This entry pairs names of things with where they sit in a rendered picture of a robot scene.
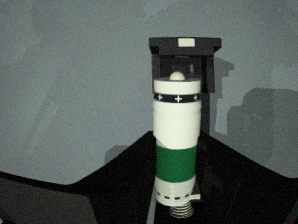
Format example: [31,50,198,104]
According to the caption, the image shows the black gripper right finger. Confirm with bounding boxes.
[194,131,298,224]

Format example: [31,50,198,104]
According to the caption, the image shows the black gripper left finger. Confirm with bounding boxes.
[0,132,156,224]

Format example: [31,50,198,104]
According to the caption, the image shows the white and green battery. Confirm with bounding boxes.
[153,71,201,206]

